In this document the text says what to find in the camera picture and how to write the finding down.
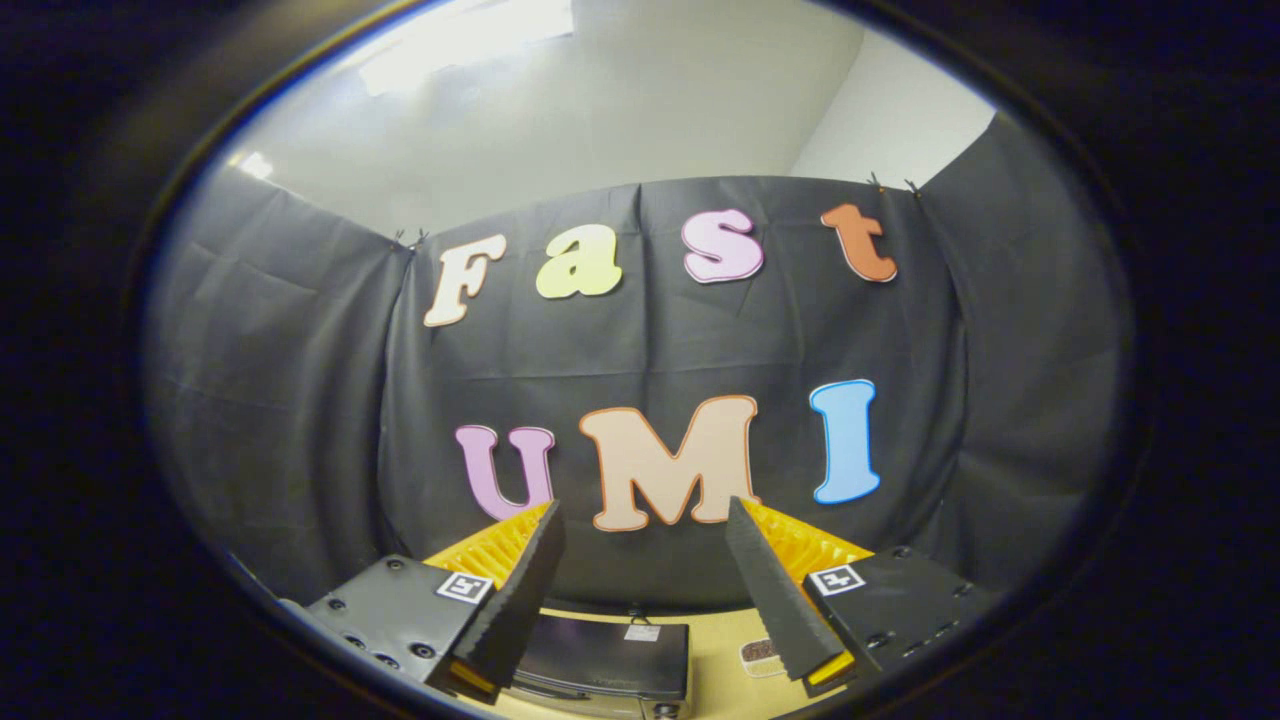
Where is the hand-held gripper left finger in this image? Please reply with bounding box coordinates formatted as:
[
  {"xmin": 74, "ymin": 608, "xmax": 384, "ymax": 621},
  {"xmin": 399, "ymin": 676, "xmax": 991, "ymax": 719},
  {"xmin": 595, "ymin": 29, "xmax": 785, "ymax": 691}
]
[{"xmin": 278, "ymin": 500, "xmax": 567, "ymax": 706}]

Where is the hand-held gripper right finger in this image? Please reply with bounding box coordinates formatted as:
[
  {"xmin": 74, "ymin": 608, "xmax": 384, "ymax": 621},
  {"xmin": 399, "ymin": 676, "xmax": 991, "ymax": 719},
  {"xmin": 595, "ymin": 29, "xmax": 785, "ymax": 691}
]
[{"xmin": 725, "ymin": 495, "xmax": 1001, "ymax": 699}]

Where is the black toaster oven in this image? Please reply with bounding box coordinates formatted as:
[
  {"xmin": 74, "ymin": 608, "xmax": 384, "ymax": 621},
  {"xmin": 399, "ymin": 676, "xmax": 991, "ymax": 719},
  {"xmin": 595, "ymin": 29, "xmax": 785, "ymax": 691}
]
[{"xmin": 508, "ymin": 610, "xmax": 693, "ymax": 720}]

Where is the white divided grain dish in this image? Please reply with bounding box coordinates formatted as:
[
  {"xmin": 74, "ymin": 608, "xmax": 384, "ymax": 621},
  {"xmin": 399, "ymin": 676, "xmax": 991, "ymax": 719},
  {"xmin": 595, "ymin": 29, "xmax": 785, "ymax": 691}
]
[{"xmin": 738, "ymin": 637, "xmax": 786, "ymax": 681}]

